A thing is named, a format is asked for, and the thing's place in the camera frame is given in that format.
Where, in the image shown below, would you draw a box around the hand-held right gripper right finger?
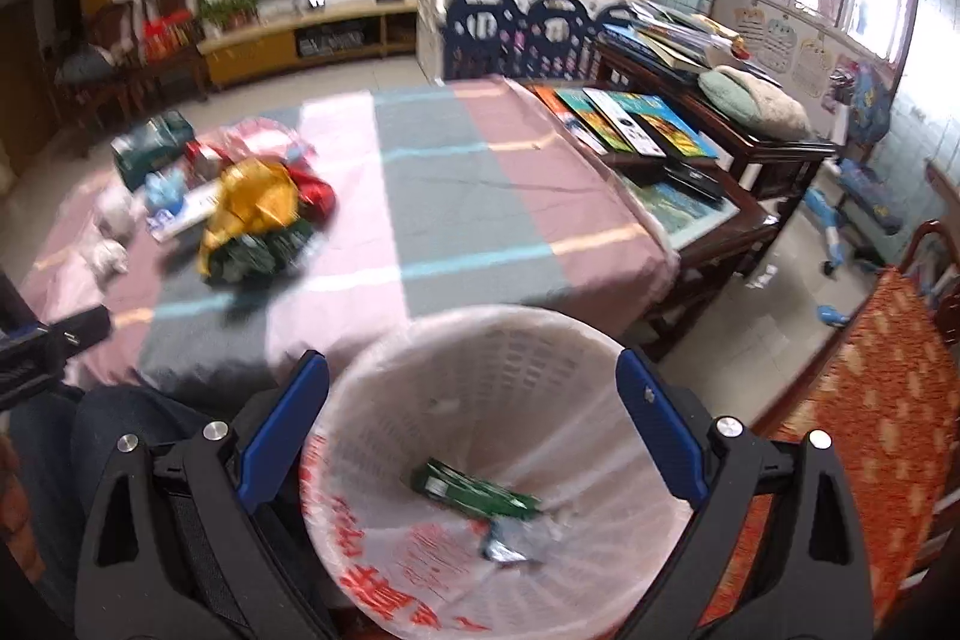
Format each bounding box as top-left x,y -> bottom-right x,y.
615,346 -> 875,640

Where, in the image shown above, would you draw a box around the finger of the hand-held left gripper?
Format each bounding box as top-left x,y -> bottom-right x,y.
37,305 -> 113,357

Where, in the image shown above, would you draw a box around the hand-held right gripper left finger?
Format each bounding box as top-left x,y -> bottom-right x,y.
75,350 -> 338,640

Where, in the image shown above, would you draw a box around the white plastic waste basket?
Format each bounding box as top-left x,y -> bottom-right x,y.
298,304 -> 710,640

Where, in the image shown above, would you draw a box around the white box with blue print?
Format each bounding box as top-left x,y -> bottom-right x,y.
146,190 -> 226,244

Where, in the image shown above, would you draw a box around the red cigarette box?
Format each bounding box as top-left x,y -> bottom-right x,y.
184,139 -> 226,180

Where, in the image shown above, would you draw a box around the blue crumpled wrapper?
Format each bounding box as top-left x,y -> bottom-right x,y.
142,167 -> 188,214

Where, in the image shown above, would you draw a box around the dark green foil wrapper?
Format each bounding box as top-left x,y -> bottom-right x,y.
204,224 -> 312,289

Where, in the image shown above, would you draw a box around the green snack wrapper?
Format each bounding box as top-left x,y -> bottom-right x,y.
411,458 -> 542,521

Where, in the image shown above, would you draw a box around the silver foil wrapper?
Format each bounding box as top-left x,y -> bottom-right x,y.
480,516 -> 560,566

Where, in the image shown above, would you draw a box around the glass top coffee table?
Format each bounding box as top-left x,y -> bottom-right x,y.
622,160 -> 782,360

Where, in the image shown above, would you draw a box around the gold foil wrapper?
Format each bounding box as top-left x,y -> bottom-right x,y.
199,158 -> 301,277

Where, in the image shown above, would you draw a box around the orange patterned seat cushion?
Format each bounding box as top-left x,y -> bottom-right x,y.
701,269 -> 960,626

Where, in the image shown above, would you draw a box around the red foil wrapper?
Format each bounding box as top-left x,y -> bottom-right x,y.
289,164 -> 336,221

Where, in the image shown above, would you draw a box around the black remote control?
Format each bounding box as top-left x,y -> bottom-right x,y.
664,160 -> 728,202

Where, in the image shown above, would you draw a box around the pink plastic bag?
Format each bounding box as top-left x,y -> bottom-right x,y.
202,117 -> 316,169

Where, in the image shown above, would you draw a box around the striped pink grey table cloth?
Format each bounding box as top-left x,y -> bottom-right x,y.
19,76 -> 680,390

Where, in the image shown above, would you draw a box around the dark wooden table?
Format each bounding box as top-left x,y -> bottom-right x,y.
592,40 -> 837,214

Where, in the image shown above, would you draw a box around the white and black picture book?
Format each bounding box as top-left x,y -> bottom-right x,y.
585,89 -> 668,157

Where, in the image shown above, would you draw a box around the red gift bag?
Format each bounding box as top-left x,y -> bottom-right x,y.
142,10 -> 203,60

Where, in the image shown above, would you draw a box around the blue toy scooter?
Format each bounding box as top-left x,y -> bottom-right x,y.
802,160 -> 905,275

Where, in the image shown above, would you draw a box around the green picture book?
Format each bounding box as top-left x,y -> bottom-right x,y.
559,87 -> 638,157

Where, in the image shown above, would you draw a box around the orange picture book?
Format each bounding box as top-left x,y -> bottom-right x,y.
534,83 -> 610,155

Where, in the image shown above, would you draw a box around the yellow television stand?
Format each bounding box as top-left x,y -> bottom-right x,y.
196,0 -> 421,90

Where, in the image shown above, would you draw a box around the grey green cushion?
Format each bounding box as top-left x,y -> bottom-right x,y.
697,66 -> 812,135

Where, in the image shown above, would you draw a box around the green potted plant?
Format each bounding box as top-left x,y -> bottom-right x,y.
199,0 -> 260,32

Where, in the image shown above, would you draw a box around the blue backpack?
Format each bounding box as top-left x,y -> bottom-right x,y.
847,62 -> 895,148

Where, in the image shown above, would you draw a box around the stack of books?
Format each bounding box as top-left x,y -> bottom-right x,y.
600,0 -> 751,86

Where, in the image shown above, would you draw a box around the blue playpen panel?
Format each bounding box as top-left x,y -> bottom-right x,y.
525,0 -> 601,82
442,0 -> 527,82

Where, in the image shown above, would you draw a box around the white playpen panel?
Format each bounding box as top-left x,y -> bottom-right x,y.
416,0 -> 481,82

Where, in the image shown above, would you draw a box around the wall charts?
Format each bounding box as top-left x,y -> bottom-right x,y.
731,6 -> 837,88

